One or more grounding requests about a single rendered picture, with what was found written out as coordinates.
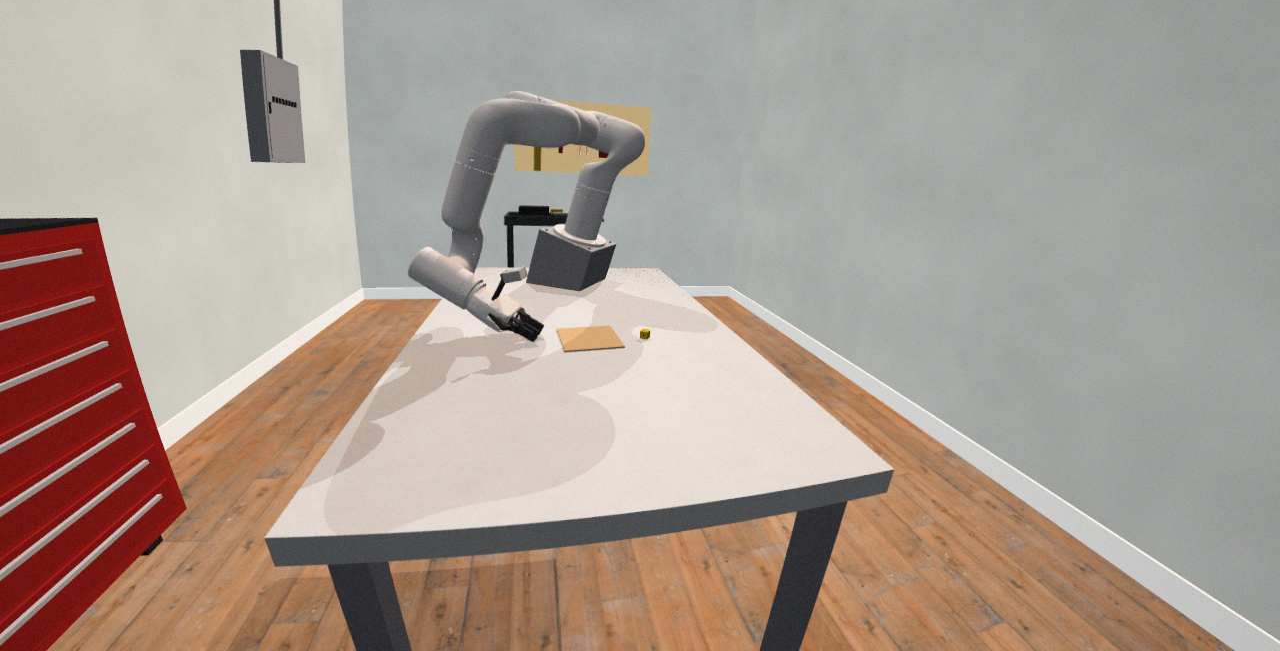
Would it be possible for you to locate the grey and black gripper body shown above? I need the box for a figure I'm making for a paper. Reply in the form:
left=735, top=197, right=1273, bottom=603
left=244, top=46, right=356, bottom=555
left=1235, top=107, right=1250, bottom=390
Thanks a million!
left=466, top=281, right=521, bottom=333

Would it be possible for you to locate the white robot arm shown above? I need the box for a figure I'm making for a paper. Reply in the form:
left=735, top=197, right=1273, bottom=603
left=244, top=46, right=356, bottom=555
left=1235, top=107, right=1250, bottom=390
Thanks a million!
left=408, top=91, right=645, bottom=310

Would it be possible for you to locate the tan square mat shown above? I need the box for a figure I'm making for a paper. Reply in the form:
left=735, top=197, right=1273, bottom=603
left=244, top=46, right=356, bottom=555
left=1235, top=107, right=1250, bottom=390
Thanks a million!
left=556, top=326, right=625, bottom=352

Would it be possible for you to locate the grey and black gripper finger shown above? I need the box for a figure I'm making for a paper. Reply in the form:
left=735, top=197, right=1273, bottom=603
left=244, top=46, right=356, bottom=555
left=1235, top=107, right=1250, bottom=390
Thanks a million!
left=488, top=313, right=539, bottom=341
left=515, top=307, right=544, bottom=335

